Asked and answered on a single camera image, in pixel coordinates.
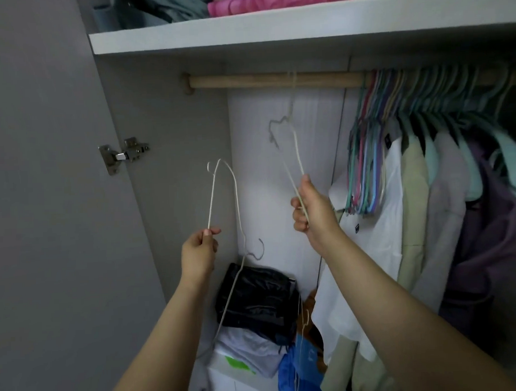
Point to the black plastic bag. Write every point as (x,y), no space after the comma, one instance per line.
(255,297)

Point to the brown bag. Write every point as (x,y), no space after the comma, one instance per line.
(312,309)

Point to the white wardrobe shelf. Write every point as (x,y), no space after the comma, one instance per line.
(302,25)

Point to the row of pastel plastic hangers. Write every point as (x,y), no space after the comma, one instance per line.
(366,155)

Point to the grey wardrobe door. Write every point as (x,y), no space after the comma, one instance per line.
(51,209)

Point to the person's left forearm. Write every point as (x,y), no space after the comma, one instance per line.
(166,344)

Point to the person's left thumb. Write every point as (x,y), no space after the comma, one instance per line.
(213,232)

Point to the metal door hinge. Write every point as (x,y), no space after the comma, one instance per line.
(123,155)

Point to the person's right thumb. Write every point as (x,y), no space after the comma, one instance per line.
(307,186)

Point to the light grey jacket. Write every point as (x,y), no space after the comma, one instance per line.
(447,220)

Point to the white box with green label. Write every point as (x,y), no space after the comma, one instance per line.
(230,371)

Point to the purple garment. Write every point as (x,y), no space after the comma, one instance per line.
(492,244)

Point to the white crumpled cloth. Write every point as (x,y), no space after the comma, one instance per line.
(250,349)

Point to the beige jacket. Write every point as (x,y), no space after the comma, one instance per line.
(414,204)

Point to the row of teal clothes hangers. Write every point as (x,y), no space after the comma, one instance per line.
(462,110)

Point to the person's right hand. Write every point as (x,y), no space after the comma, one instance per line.
(318,216)

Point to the person's left hand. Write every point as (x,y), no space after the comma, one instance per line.
(196,256)

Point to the blue plastic bag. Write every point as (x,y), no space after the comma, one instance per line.
(304,375)

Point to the teal folded clothing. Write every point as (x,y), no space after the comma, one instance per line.
(162,6)

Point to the wooden clothes rod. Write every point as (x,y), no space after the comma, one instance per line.
(245,81)

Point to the person's right forearm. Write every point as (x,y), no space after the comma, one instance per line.
(397,319)

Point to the white shirt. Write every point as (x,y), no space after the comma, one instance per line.
(382,239)

